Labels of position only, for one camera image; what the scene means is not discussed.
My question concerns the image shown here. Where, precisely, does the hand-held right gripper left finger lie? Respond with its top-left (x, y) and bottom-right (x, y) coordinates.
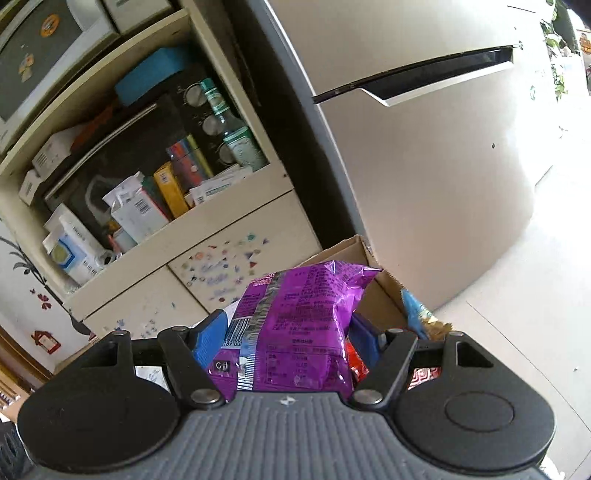
top-left (78, 310), bottom-right (229, 409)

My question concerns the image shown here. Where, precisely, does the white blue medicine box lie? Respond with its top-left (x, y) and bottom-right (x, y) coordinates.
top-left (42, 215), bottom-right (107, 287)

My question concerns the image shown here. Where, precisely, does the cream shelf cabinet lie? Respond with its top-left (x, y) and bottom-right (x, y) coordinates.
top-left (0, 0), bottom-right (324, 352)

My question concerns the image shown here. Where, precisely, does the green leafy plant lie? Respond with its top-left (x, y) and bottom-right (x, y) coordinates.
top-left (542, 0), bottom-right (575, 100)

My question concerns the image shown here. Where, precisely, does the flat white box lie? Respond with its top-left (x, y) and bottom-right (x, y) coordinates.
top-left (189, 165), bottom-right (254, 206)

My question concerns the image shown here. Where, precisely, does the red patterned snack packet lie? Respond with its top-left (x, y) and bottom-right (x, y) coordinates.
top-left (406, 367), bottom-right (441, 393)

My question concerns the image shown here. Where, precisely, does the blue case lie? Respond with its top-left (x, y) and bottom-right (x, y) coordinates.
top-left (115, 46), bottom-right (195, 104)

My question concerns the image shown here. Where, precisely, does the silver fridge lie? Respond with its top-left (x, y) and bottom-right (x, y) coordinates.
top-left (222, 0), bottom-right (591, 319)

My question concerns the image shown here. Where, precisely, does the white barcode box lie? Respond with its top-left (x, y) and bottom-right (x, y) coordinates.
top-left (102, 172), bottom-right (171, 244)

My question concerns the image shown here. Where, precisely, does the cardboard box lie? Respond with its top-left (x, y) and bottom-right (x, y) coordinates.
top-left (295, 234), bottom-right (416, 335)

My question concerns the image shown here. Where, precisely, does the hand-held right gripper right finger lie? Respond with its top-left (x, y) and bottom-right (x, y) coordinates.
top-left (348, 314), bottom-right (495, 409)

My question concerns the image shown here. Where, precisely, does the white microwave oven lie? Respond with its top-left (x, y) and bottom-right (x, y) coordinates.
top-left (0, 0), bottom-right (123, 153)

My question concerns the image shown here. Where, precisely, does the blue foil snack packet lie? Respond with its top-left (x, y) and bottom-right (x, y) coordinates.
top-left (401, 288), bottom-right (437, 335)

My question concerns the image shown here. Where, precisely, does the yellow box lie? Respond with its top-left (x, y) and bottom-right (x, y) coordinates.
top-left (152, 161), bottom-right (190, 220)

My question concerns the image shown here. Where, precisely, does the orange red biscuit packet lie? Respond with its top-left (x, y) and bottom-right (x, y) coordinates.
top-left (345, 339), bottom-right (370, 386)

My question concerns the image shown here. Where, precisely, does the green glass bottle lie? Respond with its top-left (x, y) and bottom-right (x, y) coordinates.
top-left (199, 78), bottom-right (269, 172)

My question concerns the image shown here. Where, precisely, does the red striped box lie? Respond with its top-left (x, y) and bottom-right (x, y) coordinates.
top-left (166, 134), bottom-right (215, 195)

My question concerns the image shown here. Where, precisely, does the purple snack packet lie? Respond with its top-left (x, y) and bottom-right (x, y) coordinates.
top-left (210, 260), bottom-right (382, 400)

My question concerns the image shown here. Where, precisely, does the brown wooden door frame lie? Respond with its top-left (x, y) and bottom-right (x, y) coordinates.
top-left (0, 325), bottom-right (51, 407)

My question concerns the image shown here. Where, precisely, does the small white box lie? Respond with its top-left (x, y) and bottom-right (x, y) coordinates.
top-left (18, 168), bottom-right (42, 206)
top-left (31, 124), bottom-right (88, 178)

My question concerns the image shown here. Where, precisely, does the black toaster oven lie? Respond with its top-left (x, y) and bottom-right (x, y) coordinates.
top-left (44, 62), bottom-right (241, 232)

